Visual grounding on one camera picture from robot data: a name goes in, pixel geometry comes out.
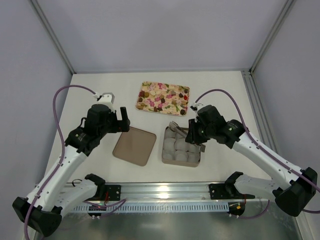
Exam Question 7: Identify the metal tongs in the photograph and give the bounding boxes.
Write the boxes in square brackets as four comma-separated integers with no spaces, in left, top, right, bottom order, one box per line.
[168,121,206,153]

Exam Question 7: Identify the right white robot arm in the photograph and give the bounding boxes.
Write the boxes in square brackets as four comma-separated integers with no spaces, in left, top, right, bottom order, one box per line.
[185,103,318,217]

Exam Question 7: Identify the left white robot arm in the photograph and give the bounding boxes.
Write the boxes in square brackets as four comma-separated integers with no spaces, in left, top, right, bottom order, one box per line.
[12,104,130,237]

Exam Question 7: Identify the dark round swirl chocolate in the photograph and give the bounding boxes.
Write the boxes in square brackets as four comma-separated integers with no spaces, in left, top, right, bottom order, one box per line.
[180,109,186,116]

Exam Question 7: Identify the beige tin lid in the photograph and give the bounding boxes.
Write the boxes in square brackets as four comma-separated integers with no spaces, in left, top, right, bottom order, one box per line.
[112,127,157,167]

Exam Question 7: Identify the beige tin box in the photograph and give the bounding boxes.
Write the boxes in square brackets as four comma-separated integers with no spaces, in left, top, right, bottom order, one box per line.
[161,126,201,168]

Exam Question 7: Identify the floral tray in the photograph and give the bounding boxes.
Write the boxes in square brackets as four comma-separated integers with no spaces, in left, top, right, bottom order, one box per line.
[135,81,190,117]

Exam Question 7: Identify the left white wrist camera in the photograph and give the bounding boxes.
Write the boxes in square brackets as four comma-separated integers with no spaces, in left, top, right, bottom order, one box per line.
[93,92,115,108]

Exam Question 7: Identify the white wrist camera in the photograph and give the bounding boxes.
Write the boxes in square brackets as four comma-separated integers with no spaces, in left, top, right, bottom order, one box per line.
[93,92,115,108]
[190,102,204,112]

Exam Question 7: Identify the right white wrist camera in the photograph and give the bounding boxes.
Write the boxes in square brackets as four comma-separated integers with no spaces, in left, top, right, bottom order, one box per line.
[190,102,204,112]

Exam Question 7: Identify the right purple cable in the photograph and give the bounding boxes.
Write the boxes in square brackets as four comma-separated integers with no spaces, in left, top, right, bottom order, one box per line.
[192,89,320,215]

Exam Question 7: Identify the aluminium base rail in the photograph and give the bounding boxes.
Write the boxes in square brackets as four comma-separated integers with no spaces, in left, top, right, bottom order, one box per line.
[34,179,276,213]

